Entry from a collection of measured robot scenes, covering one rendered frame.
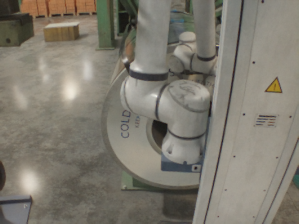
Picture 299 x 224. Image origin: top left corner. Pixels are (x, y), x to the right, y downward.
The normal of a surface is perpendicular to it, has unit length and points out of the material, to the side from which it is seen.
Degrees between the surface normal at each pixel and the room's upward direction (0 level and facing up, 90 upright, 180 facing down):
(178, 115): 90
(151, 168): 90
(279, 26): 90
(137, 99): 80
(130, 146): 90
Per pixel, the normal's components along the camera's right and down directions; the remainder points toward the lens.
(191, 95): 0.07, -0.76
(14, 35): 0.01, 0.50
